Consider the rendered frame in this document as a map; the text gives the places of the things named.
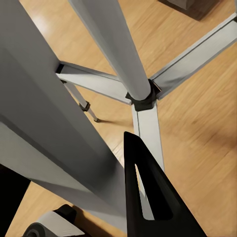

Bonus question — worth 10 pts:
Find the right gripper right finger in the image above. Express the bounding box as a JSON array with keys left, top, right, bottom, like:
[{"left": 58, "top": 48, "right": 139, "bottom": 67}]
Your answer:
[{"left": 123, "top": 131, "right": 207, "bottom": 237}]

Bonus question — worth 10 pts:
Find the camera tripod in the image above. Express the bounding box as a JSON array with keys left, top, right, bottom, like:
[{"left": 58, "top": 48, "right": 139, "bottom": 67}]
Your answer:
[{"left": 0, "top": 0, "right": 237, "bottom": 234}]

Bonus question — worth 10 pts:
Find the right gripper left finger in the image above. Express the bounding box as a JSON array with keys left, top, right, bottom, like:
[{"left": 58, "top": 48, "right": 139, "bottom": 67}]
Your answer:
[{"left": 0, "top": 164, "right": 31, "bottom": 237}]

